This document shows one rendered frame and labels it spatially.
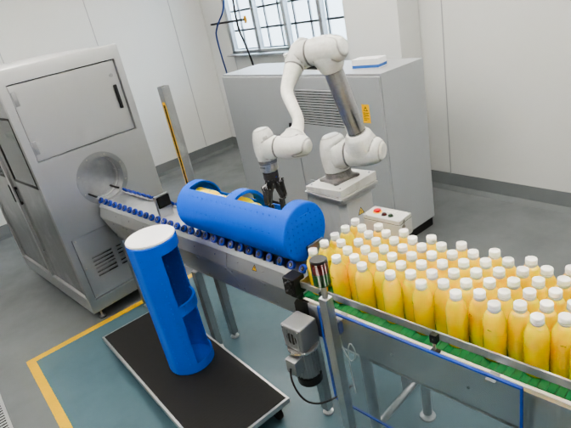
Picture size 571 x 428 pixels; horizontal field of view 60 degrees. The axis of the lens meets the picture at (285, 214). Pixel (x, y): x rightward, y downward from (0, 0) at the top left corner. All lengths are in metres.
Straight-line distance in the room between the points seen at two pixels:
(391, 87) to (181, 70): 4.42
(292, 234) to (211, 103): 5.83
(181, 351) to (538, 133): 3.33
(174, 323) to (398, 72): 2.39
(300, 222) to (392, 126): 1.81
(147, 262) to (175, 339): 0.52
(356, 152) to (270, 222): 0.73
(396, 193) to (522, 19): 1.67
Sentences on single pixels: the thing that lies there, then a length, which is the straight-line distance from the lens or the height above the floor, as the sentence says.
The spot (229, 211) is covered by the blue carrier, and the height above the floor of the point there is 1.18.
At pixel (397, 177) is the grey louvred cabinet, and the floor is 0.62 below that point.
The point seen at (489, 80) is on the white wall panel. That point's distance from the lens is 4.73.
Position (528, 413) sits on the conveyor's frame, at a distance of 1.78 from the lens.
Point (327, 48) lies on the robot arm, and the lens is 2.46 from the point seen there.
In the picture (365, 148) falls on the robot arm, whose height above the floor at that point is 1.27.
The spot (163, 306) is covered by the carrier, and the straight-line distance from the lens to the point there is 2.87.
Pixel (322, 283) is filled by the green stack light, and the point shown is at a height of 1.18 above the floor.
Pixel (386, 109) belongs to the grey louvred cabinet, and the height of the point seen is 1.18.
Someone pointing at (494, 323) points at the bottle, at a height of 1.06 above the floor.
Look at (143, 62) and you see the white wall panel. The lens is 7.41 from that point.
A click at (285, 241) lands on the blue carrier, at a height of 1.11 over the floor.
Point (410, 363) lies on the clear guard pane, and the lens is 1.85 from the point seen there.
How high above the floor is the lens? 2.11
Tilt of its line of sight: 24 degrees down
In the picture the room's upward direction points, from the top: 12 degrees counter-clockwise
